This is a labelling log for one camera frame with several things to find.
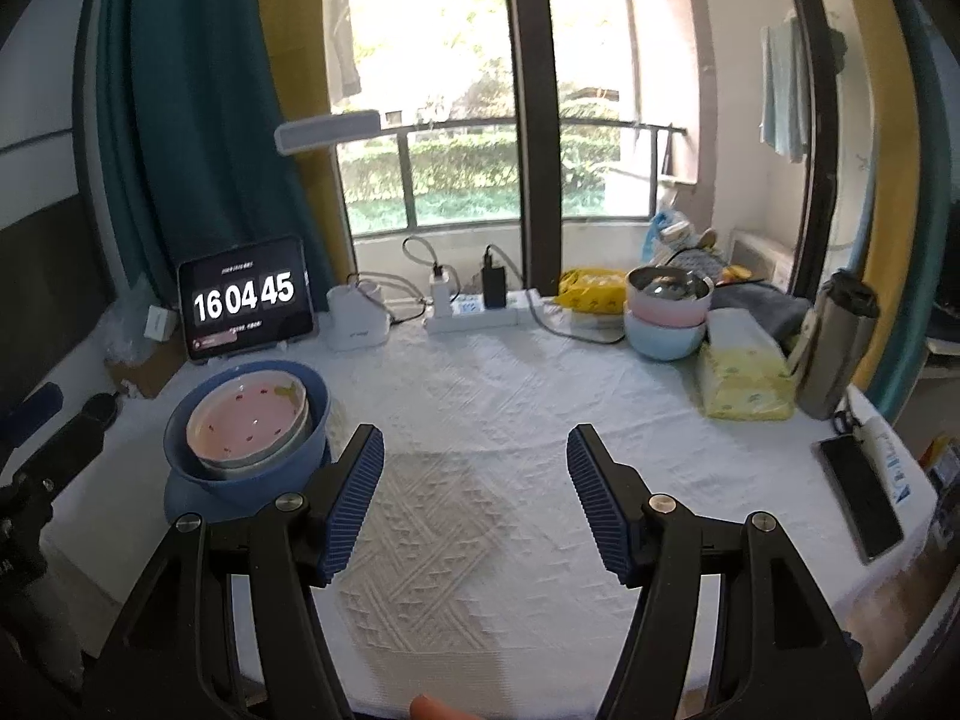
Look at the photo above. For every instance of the black phone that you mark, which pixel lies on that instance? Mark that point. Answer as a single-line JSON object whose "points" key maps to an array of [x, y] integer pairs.
{"points": [[862, 499]]}

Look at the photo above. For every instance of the person's right hand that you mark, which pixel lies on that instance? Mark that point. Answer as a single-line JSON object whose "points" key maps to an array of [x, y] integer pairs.
{"points": [[433, 709]]}

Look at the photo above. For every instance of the black sliding door frame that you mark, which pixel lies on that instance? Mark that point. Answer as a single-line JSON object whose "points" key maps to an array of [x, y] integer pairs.
{"points": [[821, 127]]}

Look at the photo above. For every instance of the yellow tissue pack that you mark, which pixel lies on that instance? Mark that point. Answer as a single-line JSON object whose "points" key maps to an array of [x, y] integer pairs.
{"points": [[746, 382]]}

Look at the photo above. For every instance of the teal curtain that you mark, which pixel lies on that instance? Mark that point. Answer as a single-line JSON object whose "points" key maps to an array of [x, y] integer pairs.
{"points": [[195, 127]]}

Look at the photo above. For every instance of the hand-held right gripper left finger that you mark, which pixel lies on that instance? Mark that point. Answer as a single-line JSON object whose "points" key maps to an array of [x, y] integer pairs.
{"points": [[352, 510]]}

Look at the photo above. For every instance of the pale green bowl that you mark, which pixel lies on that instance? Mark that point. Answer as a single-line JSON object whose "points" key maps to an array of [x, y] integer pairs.
{"points": [[232, 469]]}

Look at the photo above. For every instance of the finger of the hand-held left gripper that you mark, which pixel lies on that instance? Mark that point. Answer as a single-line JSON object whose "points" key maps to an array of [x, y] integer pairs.
{"points": [[41, 401], [64, 450]]}

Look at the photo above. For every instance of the blue plastic bag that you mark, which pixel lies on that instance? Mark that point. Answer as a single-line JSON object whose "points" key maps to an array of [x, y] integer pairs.
{"points": [[667, 232]]}

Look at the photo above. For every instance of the grey cloth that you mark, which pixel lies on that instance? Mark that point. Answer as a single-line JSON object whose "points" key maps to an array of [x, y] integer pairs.
{"points": [[765, 307]]}

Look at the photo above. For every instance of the white tube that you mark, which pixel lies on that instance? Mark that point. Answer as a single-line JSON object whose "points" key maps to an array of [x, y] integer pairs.
{"points": [[889, 457]]}

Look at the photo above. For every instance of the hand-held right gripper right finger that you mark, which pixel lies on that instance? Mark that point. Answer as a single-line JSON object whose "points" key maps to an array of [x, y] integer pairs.
{"points": [[596, 510]]}

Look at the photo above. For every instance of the tablet with clock display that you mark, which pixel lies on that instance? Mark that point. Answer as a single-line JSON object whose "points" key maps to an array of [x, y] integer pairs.
{"points": [[244, 296]]}

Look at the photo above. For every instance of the white desk lamp head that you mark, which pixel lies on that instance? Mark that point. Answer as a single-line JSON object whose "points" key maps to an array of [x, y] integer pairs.
{"points": [[326, 133]]}

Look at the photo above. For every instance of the small light blue bowl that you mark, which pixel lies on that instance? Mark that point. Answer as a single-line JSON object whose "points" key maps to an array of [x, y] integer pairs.
{"points": [[664, 341]]}

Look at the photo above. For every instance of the white charger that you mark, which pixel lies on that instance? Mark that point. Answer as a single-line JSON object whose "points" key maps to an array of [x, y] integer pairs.
{"points": [[441, 296]]}

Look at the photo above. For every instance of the black charger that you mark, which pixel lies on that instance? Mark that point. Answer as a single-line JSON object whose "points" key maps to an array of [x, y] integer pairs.
{"points": [[493, 285]]}

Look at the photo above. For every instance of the yellow curtain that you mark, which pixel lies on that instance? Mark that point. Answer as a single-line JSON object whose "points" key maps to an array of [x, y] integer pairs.
{"points": [[300, 52], [889, 202]]}

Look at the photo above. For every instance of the white desk lamp base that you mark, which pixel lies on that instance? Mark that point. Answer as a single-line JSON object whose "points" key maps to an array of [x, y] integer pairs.
{"points": [[356, 322]]}

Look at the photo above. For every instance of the grey thermos bottle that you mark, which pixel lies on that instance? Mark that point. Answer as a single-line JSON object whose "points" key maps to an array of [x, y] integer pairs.
{"points": [[836, 352]]}

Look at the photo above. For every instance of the black balcony railing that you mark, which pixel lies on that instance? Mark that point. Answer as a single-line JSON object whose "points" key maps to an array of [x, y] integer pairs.
{"points": [[409, 180]]}

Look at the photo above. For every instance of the black window mullion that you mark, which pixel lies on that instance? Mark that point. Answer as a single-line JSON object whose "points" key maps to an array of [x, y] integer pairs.
{"points": [[532, 127]]}

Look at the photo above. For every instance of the white power strip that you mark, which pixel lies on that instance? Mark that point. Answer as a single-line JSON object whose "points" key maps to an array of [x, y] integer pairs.
{"points": [[472, 315]]}

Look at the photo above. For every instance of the small white box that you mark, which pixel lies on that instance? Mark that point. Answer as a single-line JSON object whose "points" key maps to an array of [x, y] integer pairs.
{"points": [[160, 322]]}

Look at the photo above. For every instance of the blue plate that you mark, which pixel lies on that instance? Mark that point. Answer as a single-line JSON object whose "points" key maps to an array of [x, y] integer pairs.
{"points": [[187, 499]]}

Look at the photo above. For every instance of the white bowl with pink inside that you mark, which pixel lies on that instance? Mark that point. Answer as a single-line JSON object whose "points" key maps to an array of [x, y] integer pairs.
{"points": [[247, 412]]}

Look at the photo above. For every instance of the white textured tablecloth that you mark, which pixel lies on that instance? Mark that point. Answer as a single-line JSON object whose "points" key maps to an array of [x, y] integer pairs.
{"points": [[480, 405]]}

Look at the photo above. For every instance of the clear plastic bag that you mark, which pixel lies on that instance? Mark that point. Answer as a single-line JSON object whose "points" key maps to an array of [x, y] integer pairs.
{"points": [[124, 330]]}

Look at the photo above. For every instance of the light blue hanging towel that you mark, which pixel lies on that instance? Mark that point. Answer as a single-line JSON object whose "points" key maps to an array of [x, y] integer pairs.
{"points": [[786, 90]]}

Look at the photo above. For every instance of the yellow patterned package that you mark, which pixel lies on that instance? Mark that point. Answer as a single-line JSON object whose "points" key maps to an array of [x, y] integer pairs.
{"points": [[592, 292]]}

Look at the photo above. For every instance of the large blue bowl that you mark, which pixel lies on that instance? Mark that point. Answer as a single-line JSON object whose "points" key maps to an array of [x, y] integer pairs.
{"points": [[300, 457]]}

